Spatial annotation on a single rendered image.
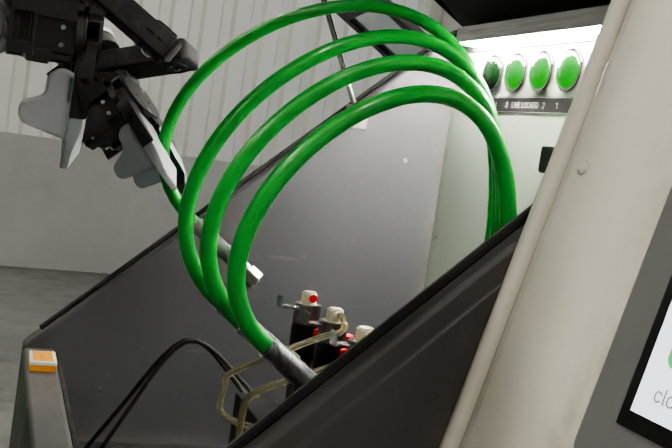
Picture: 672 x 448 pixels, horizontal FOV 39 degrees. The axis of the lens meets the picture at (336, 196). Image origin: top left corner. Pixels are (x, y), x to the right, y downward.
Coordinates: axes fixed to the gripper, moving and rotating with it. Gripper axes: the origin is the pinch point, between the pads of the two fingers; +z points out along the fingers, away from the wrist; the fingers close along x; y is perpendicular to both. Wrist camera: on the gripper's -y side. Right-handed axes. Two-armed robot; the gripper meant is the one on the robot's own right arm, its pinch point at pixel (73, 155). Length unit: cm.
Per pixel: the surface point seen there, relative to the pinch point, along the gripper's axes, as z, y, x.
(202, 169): -0.8, -10.4, 9.9
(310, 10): -18.9, -23.3, -7.1
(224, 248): 8.4, -18.1, -9.2
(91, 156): 31, -62, -653
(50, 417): 26.1, -1.4, -2.2
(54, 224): 87, -42, -651
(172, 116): -5.2, -10.9, -12.4
